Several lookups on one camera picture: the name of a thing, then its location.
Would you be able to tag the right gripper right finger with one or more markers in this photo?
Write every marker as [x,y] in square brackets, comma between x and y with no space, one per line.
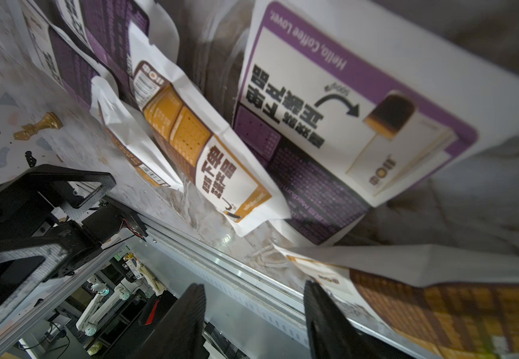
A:
[332,336]

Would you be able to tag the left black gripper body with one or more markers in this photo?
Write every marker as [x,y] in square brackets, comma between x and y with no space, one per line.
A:
[53,220]

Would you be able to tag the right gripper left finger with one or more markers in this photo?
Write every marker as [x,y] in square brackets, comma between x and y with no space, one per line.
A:
[180,333]

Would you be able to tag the brown coffee bag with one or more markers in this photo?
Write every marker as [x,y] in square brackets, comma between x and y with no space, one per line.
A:
[200,142]
[452,302]
[129,132]

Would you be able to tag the purple coffee bag left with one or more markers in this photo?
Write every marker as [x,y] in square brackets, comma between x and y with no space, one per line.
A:
[53,52]

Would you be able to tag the purple coffee bag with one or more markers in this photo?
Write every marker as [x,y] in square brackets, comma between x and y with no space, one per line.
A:
[103,26]
[348,105]
[53,52]

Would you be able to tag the purple coffee bag middle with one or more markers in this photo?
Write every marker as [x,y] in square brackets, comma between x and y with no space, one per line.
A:
[103,26]

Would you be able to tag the purple coffee bag right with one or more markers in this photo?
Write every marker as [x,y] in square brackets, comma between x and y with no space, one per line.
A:
[348,105]

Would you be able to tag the small brass chess piece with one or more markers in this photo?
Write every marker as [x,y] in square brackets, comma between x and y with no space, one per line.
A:
[50,121]

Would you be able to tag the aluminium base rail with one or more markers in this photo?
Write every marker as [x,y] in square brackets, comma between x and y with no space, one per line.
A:
[258,315]

